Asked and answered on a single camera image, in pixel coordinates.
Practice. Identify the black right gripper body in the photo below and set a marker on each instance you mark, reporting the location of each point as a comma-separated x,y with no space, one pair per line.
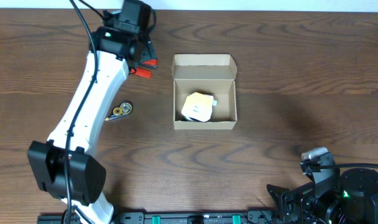
287,199

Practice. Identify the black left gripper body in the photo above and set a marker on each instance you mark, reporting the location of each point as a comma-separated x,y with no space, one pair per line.
145,53

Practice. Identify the cardboard box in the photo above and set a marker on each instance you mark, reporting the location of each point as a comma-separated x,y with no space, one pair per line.
209,74

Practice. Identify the yellow sticky note pad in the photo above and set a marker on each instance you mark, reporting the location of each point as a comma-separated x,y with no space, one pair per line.
198,107

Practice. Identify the white tape roll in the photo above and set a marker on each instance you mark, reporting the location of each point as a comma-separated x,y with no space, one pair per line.
186,118

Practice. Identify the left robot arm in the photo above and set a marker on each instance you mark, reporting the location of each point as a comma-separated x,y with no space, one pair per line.
65,165

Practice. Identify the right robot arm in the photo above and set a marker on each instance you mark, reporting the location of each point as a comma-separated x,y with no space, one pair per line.
357,198

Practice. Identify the orange utility knife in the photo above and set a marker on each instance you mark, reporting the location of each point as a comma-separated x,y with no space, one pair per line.
140,72

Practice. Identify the black yellow correction tape dispenser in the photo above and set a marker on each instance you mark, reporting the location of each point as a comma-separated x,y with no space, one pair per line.
124,109

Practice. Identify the black mounting rail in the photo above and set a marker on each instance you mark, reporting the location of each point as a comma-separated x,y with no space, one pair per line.
249,217

